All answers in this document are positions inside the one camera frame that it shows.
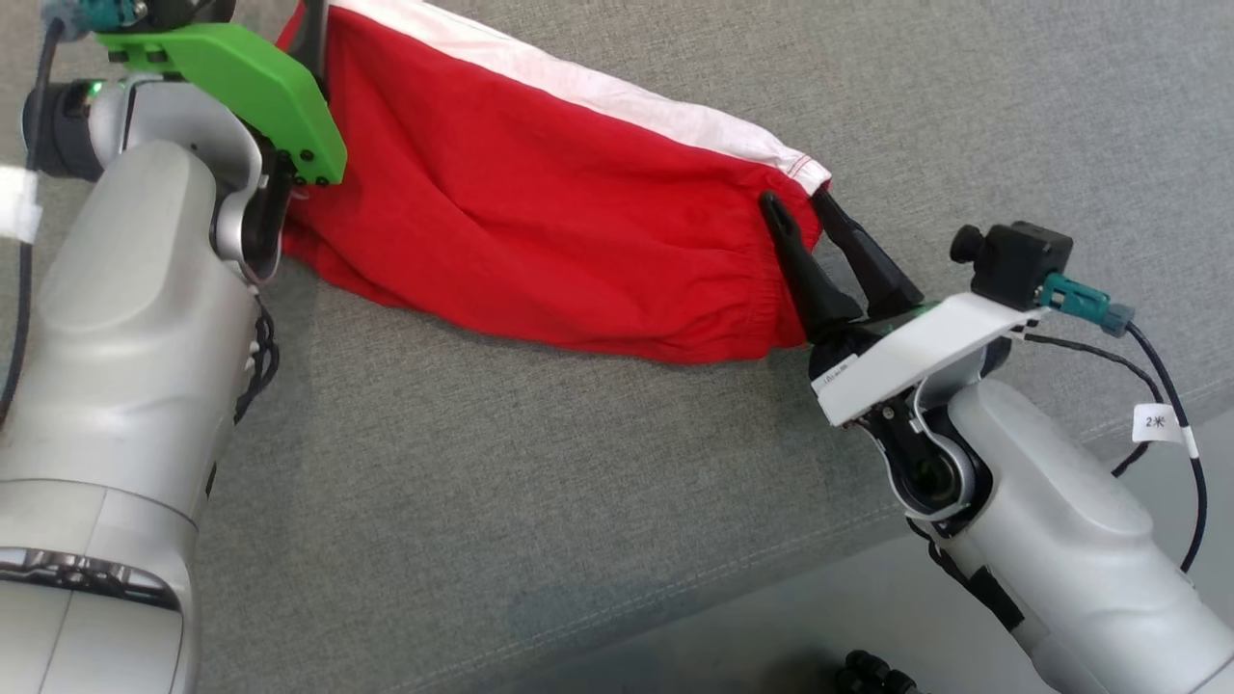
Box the grey fabric sofa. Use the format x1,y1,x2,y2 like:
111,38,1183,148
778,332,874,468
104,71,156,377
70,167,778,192
0,0,1234,694

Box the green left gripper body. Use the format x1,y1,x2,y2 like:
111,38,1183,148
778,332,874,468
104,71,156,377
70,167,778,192
94,23,349,186

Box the white cable label tag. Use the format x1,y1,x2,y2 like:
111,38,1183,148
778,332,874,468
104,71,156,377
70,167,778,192
1132,402,1199,460

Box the black right camera cable teal plug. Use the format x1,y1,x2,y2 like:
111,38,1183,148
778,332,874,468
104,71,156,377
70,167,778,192
1012,273,1209,575

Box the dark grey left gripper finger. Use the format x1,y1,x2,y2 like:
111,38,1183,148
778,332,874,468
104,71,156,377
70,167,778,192
292,0,332,99

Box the red shorts with white stripe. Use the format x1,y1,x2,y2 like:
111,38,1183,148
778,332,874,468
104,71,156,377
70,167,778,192
276,0,833,365

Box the black left arm cable bundle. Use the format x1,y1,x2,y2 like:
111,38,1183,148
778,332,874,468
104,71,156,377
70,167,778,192
234,294,282,427

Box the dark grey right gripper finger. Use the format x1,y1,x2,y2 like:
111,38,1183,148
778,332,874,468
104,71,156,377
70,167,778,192
812,187,926,320
759,190,865,344

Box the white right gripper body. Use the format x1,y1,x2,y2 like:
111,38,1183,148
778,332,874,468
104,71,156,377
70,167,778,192
807,294,1051,428

